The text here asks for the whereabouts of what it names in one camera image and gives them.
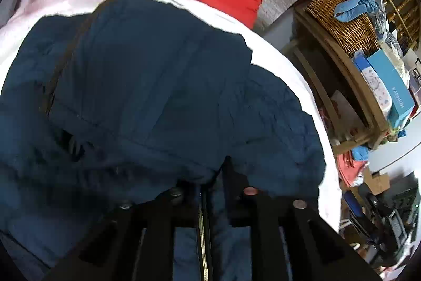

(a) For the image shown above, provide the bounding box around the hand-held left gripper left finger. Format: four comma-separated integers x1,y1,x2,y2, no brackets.
43,187,202,281

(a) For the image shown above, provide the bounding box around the wooden shelf unit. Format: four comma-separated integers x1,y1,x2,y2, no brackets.
283,0,392,153

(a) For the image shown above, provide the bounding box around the wicker basket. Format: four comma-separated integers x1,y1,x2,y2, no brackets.
306,0,379,58

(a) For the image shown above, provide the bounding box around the navy padded jacket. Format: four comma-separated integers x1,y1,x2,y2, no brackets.
0,0,326,281

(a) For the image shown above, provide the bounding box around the teal cardboard box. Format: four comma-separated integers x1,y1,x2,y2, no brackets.
367,49,415,130

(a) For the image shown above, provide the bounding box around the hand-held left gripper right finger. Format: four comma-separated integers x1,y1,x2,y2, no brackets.
222,156,384,281

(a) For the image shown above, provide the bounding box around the coral cloth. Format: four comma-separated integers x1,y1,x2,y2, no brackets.
335,151,367,188

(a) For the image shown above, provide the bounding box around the black equipment pile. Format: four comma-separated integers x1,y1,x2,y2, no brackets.
349,176,420,268

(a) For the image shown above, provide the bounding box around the blue cloth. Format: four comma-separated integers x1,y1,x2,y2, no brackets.
334,0,384,23

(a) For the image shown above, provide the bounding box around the white patterned box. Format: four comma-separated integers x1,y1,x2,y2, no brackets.
352,54,393,114

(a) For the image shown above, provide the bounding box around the white embossed bed blanket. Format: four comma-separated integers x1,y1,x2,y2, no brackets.
0,0,343,232

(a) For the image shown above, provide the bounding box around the brown cardboard box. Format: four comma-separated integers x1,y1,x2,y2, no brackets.
360,169,392,199

